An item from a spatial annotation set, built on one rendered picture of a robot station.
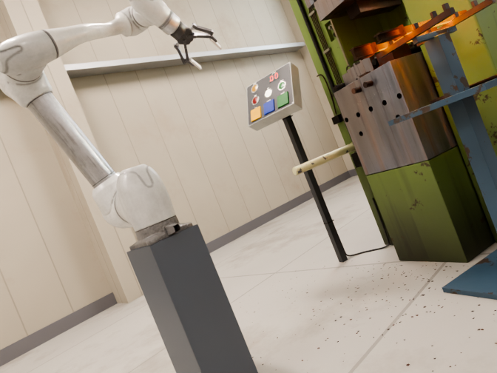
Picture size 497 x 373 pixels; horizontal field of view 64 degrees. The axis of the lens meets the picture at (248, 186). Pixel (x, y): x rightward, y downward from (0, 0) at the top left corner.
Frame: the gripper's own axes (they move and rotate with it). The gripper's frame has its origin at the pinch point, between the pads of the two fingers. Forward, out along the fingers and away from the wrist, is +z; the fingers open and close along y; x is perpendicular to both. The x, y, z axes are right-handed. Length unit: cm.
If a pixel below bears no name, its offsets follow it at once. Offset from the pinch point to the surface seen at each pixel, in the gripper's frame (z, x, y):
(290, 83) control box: 51, -14, -14
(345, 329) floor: 68, 112, 14
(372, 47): 20, 49, -55
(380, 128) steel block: 66, 39, -38
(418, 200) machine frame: 88, 68, -32
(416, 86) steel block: 60, 38, -60
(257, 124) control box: 56, -12, 16
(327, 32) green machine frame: 50, -27, -45
